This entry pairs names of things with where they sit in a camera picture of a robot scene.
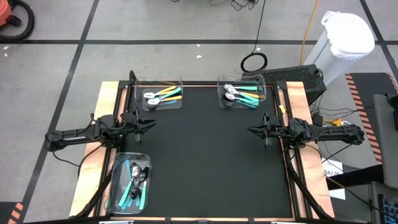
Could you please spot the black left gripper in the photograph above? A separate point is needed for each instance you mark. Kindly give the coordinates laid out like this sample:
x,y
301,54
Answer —
x,y
132,124

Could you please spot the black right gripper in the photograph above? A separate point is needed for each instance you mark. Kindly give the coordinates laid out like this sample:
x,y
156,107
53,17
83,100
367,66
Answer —
x,y
276,130

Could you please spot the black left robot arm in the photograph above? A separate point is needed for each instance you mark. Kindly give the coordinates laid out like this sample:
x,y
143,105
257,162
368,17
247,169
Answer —
x,y
71,138

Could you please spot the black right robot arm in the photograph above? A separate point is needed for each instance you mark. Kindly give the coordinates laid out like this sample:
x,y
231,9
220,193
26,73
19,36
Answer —
x,y
335,133

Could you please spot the yellow tag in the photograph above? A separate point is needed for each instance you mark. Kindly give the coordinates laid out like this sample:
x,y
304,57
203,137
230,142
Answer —
x,y
282,109

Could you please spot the clear plastic bin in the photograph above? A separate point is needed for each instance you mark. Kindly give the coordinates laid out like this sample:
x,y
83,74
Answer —
x,y
113,174
140,84
262,81

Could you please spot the wooden table side board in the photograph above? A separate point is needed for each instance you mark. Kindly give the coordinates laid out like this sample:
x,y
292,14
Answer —
x,y
297,99
109,99

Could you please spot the black power adapter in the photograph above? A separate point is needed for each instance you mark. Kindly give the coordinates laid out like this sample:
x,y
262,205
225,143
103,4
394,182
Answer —
x,y
317,119

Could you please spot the black computer tower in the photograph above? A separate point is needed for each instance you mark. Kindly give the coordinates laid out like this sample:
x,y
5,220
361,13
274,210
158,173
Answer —
x,y
289,76

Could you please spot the orange power plug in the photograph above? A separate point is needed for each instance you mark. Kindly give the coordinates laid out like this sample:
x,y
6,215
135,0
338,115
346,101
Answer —
x,y
337,122

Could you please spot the white paper label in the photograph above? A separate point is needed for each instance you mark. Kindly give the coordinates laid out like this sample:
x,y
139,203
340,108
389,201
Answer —
x,y
332,168

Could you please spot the white paper sheet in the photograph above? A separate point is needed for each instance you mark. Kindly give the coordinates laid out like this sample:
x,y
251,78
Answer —
x,y
337,193

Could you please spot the hazard striped black mat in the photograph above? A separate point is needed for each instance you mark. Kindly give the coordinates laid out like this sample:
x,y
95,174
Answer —
x,y
360,93

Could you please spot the white trash bin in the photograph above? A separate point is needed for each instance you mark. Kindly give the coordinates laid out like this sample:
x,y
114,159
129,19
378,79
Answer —
x,y
348,37

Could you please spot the blue keypad device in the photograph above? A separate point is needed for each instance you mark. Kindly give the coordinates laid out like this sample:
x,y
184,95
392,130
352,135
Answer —
x,y
388,208

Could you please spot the orange striped floor mat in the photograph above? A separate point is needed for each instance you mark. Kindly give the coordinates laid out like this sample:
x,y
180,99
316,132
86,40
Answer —
x,y
15,213

